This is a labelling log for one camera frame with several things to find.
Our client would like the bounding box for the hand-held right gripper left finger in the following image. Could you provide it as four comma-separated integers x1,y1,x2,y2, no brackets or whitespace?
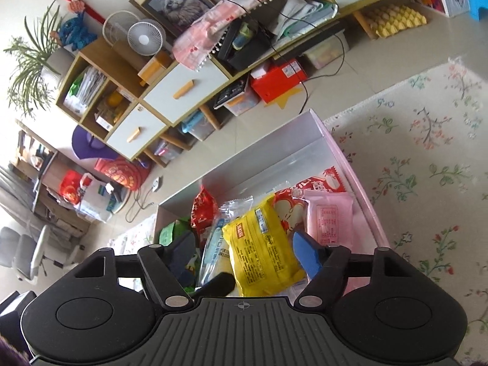
74,232,197,309

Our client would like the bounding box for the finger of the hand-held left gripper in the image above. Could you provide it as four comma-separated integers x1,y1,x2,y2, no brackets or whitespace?
194,272,236,299

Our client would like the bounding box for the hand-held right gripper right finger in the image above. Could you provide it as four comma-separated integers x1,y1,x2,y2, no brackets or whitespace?
293,231,416,309

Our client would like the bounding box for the green snack packet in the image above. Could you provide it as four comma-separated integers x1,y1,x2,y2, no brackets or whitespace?
158,219,199,294

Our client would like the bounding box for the clear bread packet blue print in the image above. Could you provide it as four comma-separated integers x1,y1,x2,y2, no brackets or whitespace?
196,196,254,291

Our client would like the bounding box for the pink snack packet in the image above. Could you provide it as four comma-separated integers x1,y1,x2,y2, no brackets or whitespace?
303,192,356,249

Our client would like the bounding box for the red snack packet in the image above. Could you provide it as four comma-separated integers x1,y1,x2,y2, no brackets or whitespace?
274,165,346,238
190,185,219,239

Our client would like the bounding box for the yellow snack packet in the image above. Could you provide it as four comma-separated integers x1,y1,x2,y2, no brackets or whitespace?
222,194,308,298

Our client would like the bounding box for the pink cardboard box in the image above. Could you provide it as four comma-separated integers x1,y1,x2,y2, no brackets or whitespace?
154,109,391,306

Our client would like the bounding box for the grey office chair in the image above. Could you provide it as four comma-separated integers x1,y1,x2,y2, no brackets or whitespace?
0,224,51,282

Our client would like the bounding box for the round red gift bag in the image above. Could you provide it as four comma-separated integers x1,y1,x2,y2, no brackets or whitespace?
94,156,152,192

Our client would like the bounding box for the white shopping bag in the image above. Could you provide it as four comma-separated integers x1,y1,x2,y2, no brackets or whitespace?
74,173,129,222

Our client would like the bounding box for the clear storage bin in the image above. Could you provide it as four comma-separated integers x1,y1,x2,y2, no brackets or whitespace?
304,32,350,70
154,139,184,165
182,110,216,141
224,88,260,117

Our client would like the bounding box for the red plastic bag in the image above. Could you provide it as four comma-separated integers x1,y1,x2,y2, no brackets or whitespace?
59,170,83,207

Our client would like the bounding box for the wooden desk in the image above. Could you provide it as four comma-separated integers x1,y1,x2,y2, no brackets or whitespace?
0,130,93,238

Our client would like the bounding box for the purple cap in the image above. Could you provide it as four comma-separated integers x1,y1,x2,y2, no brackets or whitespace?
72,124,117,160

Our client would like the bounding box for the red shoe box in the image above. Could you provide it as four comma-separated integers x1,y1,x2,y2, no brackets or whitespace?
250,59,308,104

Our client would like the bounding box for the wooden cabinet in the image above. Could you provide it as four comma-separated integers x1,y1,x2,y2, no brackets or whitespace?
55,0,488,163

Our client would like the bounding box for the small white desk fan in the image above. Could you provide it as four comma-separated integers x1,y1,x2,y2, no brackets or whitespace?
127,21,166,53

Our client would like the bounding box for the pink cloth with bead fringe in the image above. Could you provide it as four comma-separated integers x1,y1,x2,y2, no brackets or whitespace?
171,0,318,71

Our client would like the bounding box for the green potted plant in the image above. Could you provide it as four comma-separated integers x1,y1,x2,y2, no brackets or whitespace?
3,0,74,118

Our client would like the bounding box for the blue plush toy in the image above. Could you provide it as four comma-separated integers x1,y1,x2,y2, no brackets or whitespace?
51,11,98,51

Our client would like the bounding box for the framed cat picture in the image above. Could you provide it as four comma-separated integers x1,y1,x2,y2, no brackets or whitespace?
129,0,216,39

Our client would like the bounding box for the yellow egg tray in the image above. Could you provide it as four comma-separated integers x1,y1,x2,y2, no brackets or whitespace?
360,3,427,39

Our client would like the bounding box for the black floor cable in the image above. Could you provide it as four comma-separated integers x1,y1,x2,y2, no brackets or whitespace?
125,175,163,222

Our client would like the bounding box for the black power cable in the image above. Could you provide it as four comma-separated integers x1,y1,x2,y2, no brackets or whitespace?
208,0,346,116

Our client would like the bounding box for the white wire fan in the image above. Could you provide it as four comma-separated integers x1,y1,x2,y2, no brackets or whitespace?
102,10,132,47

